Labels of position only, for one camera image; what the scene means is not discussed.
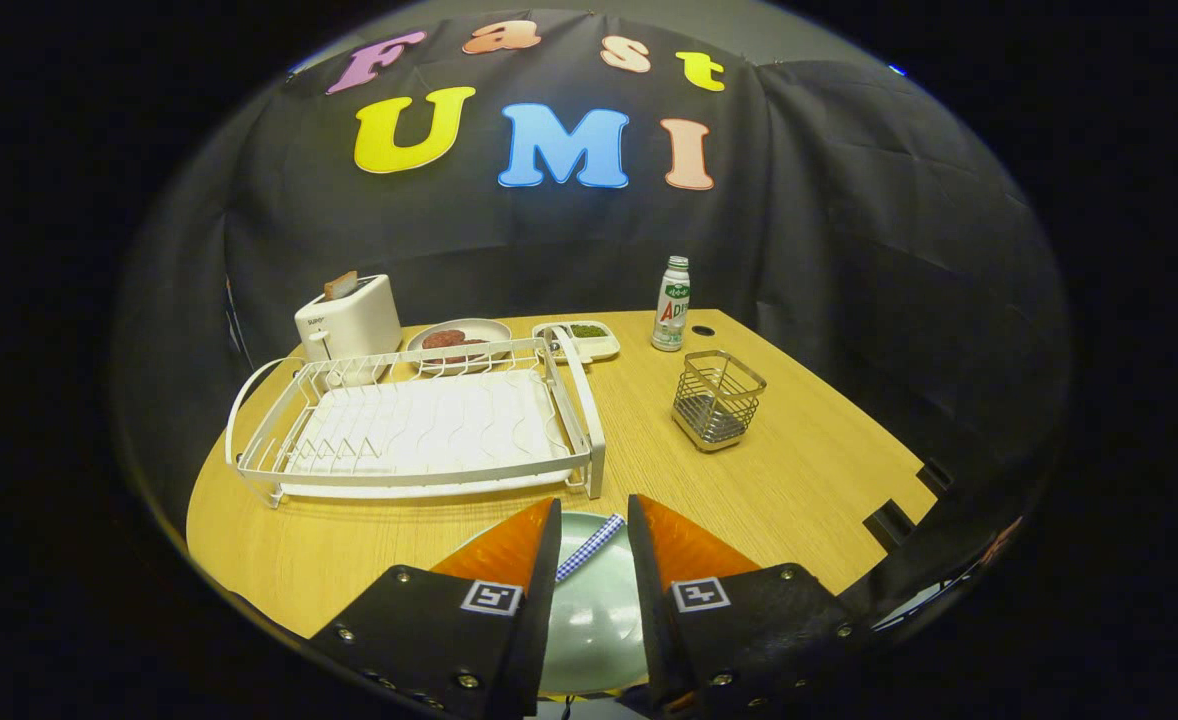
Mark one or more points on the black backdrop cloth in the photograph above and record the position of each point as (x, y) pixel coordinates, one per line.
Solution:
(849, 250)

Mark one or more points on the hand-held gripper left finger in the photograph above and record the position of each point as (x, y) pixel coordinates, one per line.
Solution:
(539, 620)

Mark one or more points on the white divided snack tray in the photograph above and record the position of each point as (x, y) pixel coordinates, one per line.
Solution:
(599, 348)

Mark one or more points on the black table edge clamp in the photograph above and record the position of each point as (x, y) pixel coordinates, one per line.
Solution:
(934, 476)
(889, 523)

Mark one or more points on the red meat patty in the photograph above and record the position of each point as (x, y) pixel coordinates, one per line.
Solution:
(443, 339)
(464, 356)

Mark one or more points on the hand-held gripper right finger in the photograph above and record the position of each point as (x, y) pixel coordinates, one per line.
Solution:
(654, 620)

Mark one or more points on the white plastic drink bottle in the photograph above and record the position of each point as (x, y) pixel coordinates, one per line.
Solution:
(671, 315)

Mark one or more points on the pale green plate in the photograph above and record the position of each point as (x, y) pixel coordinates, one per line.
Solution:
(599, 620)

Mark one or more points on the pile of green beans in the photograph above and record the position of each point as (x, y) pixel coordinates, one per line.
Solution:
(589, 331)

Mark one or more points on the white toaster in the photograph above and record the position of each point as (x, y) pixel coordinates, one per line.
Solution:
(359, 320)

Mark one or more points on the pale pink plate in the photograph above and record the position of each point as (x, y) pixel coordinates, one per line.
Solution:
(489, 328)

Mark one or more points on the brown toast slice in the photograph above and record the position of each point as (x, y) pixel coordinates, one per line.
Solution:
(341, 285)

